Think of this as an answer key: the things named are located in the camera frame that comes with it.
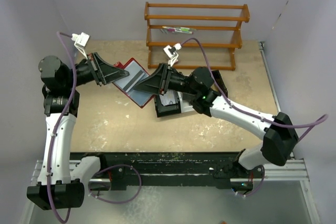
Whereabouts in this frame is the purple cable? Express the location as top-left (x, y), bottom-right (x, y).
top-left (180, 37), bottom-right (329, 198)
top-left (47, 31), bottom-right (142, 223)

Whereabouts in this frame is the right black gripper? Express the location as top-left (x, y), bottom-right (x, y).
top-left (134, 62), bottom-right (199, 95)

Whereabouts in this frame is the red leather card holder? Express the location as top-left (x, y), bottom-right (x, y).
top-left (112, 57), bottom-right (156, 109)

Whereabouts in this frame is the bundle of coloured pens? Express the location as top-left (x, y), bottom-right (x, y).
top-left (160, 26), bottom-right (196, 35)

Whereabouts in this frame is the grey card in tray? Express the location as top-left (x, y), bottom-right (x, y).
top-left (159, 90), bottom-right (177, 106)

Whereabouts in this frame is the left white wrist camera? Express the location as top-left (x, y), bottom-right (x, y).
top-left (71, 32), bottom-right (90, 59)

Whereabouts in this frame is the aluminium frame rail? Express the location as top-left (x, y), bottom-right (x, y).
top-left (30, 159), bottom-right (309, 185)

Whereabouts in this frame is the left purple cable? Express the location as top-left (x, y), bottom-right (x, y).
top-left (47, 31), bottom-right (142, 223)

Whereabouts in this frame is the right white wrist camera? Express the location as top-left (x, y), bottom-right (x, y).
top-left (163, 43), bottom-right (182, 67)

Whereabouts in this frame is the black and white organiser tray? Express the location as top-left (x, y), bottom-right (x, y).
top-left (153, 70), bottom-right (228, 119)

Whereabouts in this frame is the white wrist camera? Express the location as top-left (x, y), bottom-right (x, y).
top-left (71, 32), bottom-right (90, 59)
top-left (163, 43), bottom-right (182, 67)

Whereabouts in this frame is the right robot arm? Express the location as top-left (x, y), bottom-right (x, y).
top-left (134, 63), bottom-right (298, 177)

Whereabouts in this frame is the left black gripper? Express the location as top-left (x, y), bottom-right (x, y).
top-left (64, 51), bottom-right (129, 89)

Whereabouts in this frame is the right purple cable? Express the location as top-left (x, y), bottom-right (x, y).
top-left (180, 37), bottom-right (329, 198)

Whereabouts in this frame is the wooden three-tier shelf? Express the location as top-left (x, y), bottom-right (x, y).
top-left (143, 2), bottom-right (250, 71)

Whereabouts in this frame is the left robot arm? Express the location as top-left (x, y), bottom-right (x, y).
top-left (27, 52), bottom-right (129, 210)

